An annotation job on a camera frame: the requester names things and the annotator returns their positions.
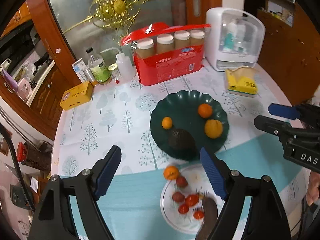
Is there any yellow tissue pack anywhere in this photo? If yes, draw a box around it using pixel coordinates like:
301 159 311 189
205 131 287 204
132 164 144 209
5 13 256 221
224 65 259 98

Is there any white cosmetics bottle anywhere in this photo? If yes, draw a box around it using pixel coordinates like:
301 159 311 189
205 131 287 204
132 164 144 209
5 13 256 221
236 22 248 50

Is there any red plastic package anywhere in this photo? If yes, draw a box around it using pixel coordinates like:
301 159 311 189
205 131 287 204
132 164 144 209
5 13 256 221
121 22 212 87

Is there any person's right hand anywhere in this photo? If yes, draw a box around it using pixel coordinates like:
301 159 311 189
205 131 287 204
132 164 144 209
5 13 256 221
305 171 320 205

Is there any gold door ornament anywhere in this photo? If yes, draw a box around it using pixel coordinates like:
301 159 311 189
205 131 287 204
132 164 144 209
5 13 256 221
62 0 185 43

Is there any white squeeze bottle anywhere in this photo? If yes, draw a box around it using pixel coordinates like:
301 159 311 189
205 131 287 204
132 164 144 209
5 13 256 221
100 47 136 81

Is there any tangerine with stem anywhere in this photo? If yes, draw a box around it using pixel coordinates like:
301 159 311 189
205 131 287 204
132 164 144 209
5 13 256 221
163 165 180 180

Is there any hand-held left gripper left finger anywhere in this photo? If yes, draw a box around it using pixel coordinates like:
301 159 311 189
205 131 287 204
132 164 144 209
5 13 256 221
29 145 122 240

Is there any silver can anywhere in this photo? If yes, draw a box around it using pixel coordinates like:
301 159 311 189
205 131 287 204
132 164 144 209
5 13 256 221
82 66 96 83

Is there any blue white carton box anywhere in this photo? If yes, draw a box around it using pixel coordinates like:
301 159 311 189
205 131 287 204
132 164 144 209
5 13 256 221
72 58 88 83

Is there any green label glass bottle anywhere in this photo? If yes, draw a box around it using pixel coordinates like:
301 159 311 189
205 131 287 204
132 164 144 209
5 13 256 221
86 47 112 85

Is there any small yellow lid jar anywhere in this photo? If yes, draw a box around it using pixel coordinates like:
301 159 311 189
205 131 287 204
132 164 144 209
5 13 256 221
108 64 122 80

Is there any red container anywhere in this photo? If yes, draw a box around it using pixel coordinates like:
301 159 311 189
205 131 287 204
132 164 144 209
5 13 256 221
16 141 28 163

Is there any wooden kitchen counter cabinet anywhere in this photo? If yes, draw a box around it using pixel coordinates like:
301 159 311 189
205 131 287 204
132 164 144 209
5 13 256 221
0 62 75 140

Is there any white floral plate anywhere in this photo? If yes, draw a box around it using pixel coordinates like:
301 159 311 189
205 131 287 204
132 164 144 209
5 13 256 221
160 165 225 235

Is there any metal door handle plate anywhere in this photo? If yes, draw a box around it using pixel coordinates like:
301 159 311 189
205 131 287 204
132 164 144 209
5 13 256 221
192 0 202 17

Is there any brown wooden cabinet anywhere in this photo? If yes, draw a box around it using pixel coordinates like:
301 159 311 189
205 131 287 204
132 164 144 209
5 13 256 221
257 7 320 98

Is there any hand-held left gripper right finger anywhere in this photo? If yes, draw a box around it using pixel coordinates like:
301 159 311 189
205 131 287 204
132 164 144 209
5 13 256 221
199 147 292 240

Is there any teal tube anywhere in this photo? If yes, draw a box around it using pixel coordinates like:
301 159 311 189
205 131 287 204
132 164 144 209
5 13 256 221
224 21 238 52

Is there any round orange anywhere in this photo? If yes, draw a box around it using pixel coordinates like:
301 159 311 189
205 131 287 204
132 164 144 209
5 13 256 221
198 103 213 118

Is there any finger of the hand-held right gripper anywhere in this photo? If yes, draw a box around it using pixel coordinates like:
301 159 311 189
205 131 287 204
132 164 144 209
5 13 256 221
268 103 304 121
254 115 298 143

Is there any wooden wall cabinet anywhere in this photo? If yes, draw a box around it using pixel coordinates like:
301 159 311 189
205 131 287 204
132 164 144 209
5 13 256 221
0 2 33 35

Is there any white lid brown jar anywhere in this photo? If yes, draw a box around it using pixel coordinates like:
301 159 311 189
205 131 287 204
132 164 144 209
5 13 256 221
136 39 155 58
190 29 206 47
156 34 174 55
174 30 191 50

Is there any dark avocado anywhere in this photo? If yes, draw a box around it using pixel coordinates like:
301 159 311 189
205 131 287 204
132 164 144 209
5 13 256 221
167 128 197 159

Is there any yellow tin box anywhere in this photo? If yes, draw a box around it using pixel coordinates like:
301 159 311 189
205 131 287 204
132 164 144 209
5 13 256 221
59 81 94 111

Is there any black range hood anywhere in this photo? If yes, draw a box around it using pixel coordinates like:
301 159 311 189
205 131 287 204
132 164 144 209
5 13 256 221
0 20 40 67

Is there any white clear cosmetics storage box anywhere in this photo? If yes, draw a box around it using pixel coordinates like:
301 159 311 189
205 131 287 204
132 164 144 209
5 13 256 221
205 7 266 72

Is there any dark green cucumber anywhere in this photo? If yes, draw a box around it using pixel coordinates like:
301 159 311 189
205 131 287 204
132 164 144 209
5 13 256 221
197 197 218 240

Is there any frosted glass door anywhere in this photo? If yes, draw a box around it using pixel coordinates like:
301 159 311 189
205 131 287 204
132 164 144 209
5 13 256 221
44 0 185 80

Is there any large yellow orange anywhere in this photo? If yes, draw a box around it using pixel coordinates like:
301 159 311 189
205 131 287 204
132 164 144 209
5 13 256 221
204 119 223 139

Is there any dark green scalloped plate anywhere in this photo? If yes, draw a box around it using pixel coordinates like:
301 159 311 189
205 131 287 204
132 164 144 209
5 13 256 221
149 90 230 160

